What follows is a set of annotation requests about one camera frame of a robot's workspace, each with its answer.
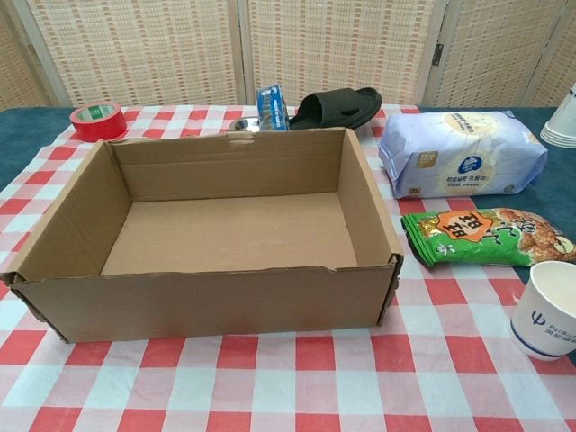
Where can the green snack bag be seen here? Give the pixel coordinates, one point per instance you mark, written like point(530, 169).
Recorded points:
point(472, 238)

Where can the blue-and-white tissue pack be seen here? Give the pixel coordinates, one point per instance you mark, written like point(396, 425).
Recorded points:
point(463, 153)

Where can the white paper cup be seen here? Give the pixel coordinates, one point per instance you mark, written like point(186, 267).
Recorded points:
point(540, 315)

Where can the blue small carton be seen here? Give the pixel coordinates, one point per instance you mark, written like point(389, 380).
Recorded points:
point(272, 108)

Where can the brown cardboard box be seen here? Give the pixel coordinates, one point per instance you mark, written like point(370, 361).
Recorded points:
point(202, 306)

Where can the red-and-white checkered tablecloth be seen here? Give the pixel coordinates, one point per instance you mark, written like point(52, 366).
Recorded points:
point(288, 382)

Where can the metal tray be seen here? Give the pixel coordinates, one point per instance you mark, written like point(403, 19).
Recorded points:
point(245, 124)

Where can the black slipper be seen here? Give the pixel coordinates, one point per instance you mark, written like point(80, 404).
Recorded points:
point(342, 112)

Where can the red tape roll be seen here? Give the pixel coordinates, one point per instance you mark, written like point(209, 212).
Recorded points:
point(100, 129)

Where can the woven folding screen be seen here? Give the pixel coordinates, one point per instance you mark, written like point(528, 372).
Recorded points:
point(157, 49)

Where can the teal table cover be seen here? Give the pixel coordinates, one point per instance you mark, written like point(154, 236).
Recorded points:
point(27, 135)

